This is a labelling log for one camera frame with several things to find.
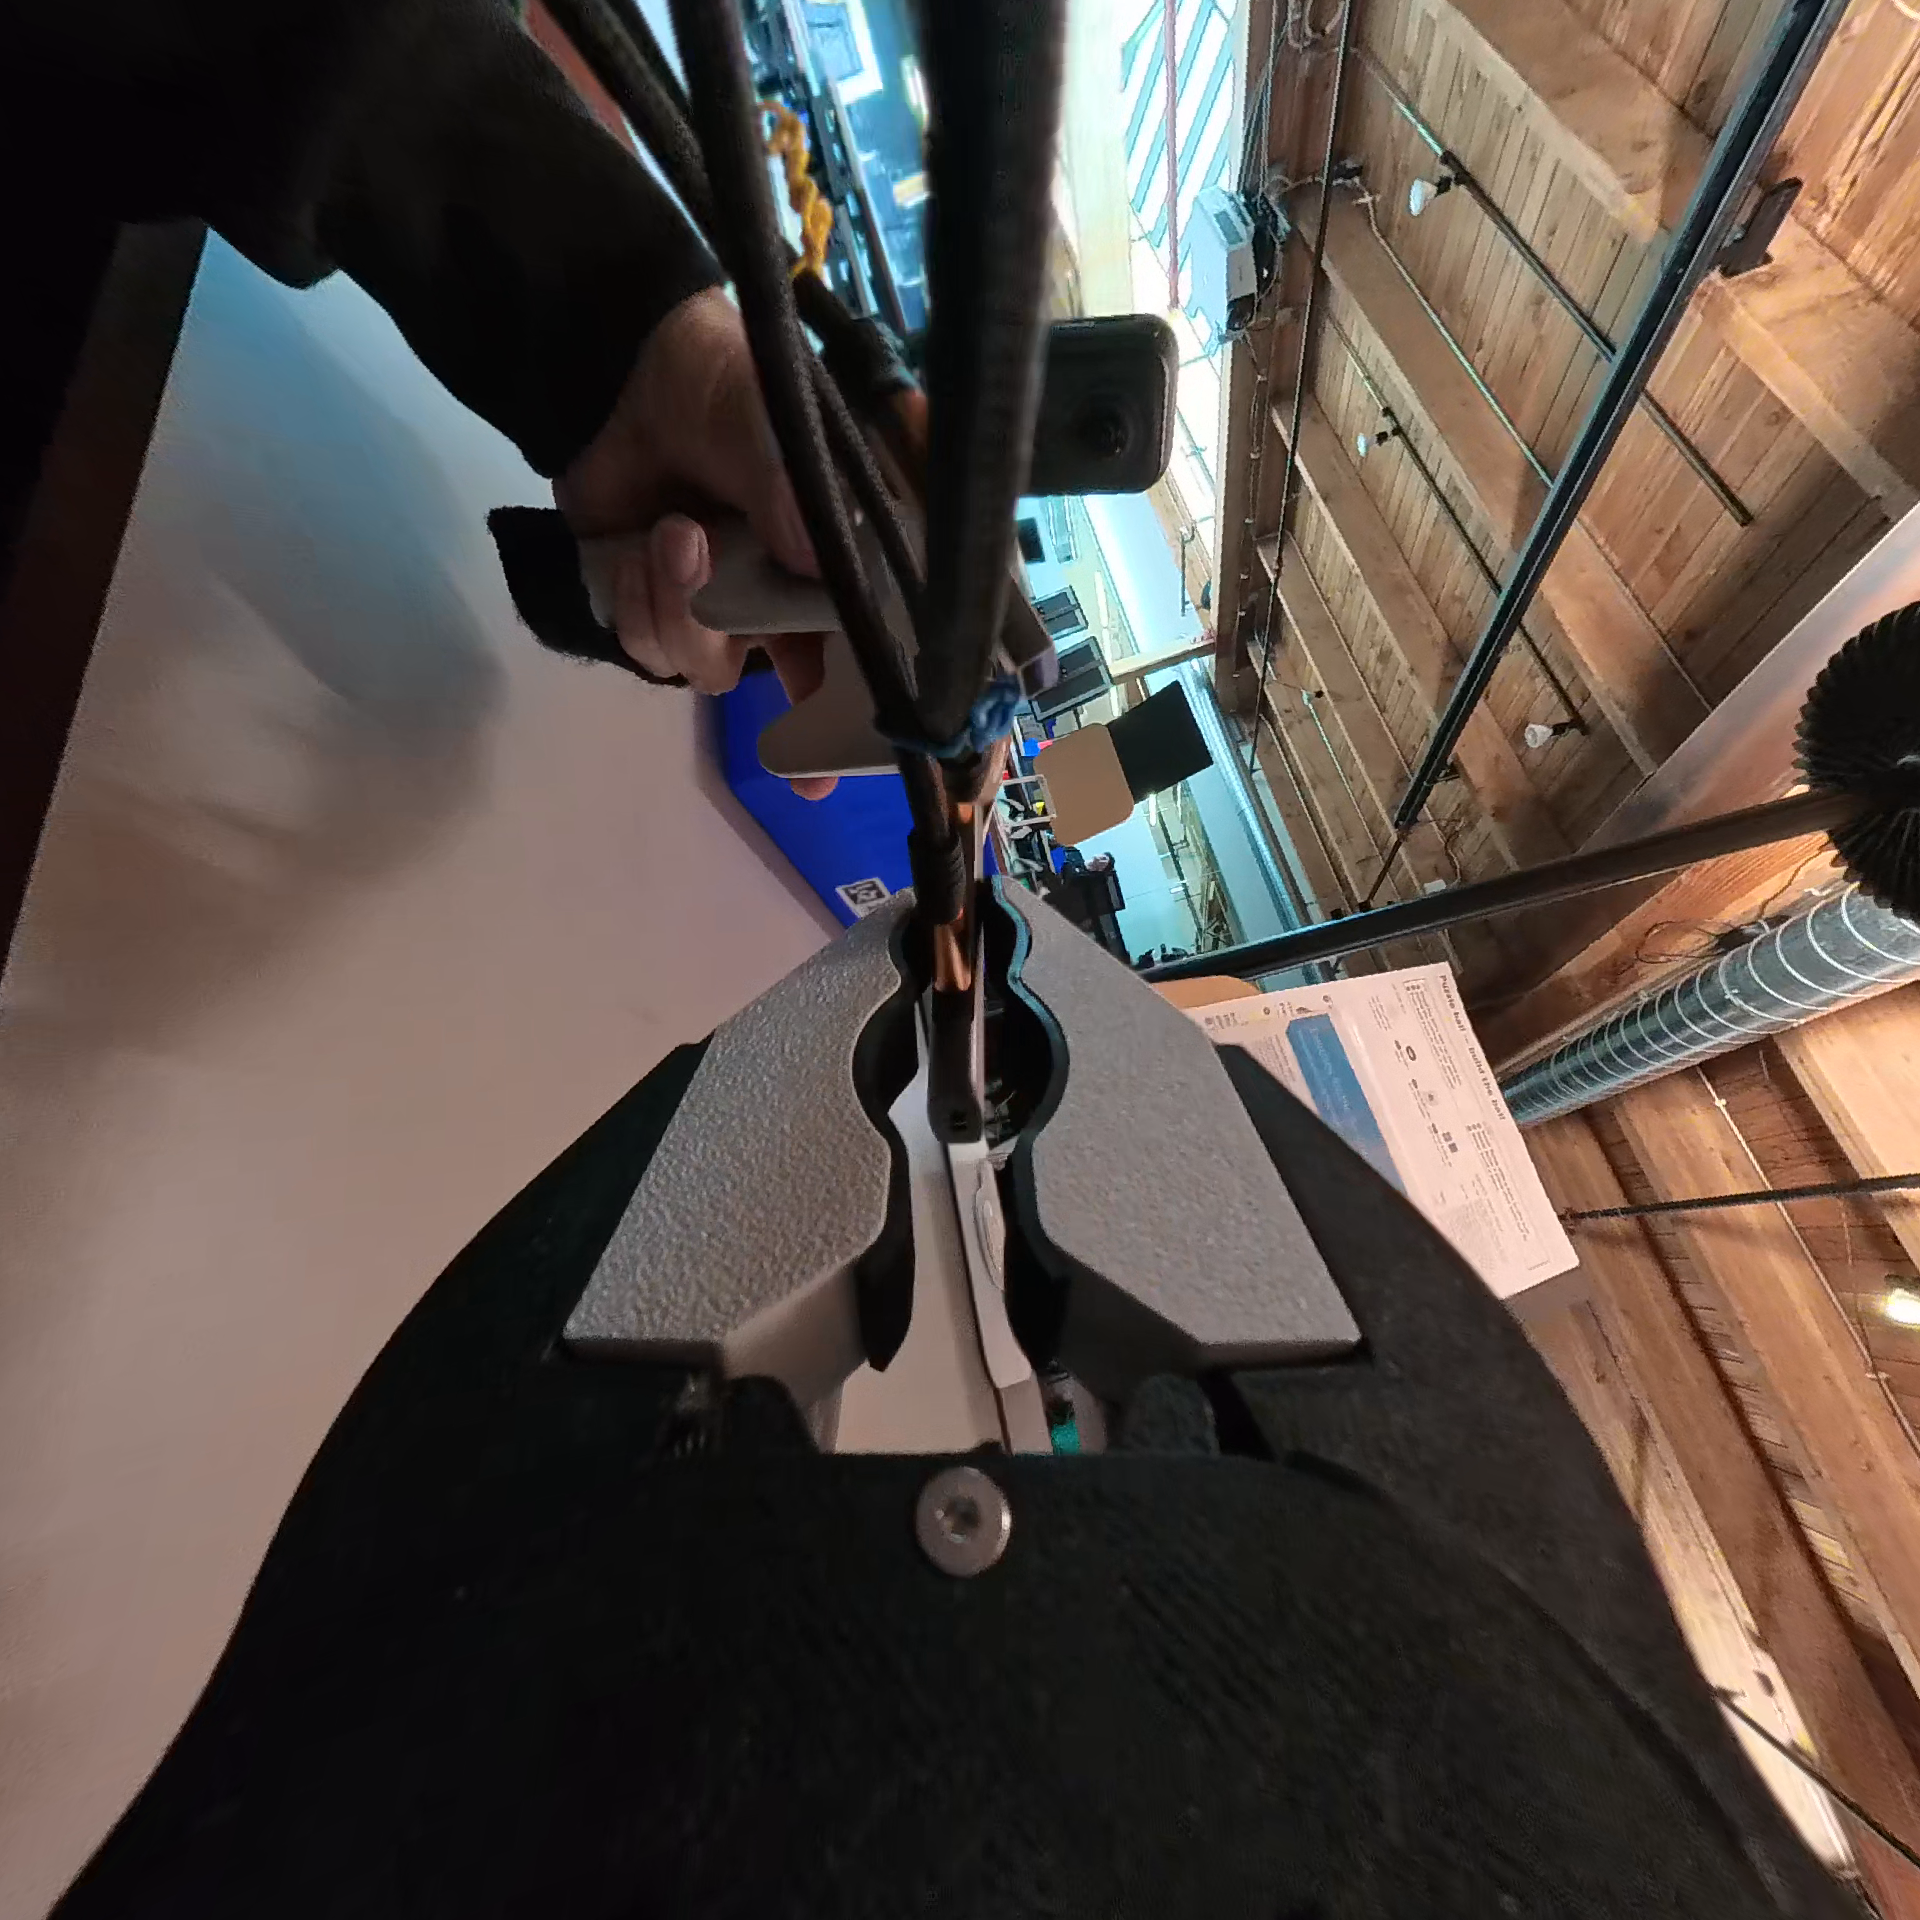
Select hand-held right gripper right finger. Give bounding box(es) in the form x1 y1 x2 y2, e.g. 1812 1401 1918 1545
988 877 1366 1413

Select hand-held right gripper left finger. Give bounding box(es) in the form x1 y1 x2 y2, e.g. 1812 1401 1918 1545
560 892 924 1453

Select large blue plastic bin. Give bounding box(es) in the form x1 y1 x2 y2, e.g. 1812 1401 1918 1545
711 674 940 933

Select black braided cable blue tie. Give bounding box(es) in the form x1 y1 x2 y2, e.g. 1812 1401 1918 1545
660 0 1070 1149

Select person's left hand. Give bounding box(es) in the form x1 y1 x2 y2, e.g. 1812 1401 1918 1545
551 288 846 800

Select white ceiling unit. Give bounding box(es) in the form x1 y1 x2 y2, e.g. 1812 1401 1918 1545
1183 188 1291 335

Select printed instruction sheets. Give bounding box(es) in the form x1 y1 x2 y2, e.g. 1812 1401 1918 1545
1183 960 1583 1305

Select tan panel on clear stand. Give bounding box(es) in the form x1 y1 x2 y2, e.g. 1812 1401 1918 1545
1035 680 1216 845

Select black pole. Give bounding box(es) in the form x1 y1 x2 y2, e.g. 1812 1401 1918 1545
1148 785 1869 984

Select black ribbed lamp head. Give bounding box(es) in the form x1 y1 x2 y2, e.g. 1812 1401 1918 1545
1792 598 1920 920

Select black ceiling rail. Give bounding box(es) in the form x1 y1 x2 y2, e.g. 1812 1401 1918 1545
1395 0 1849 834

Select silver ceiling duct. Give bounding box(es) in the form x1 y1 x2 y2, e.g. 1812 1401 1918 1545
1499 885 1920 1127

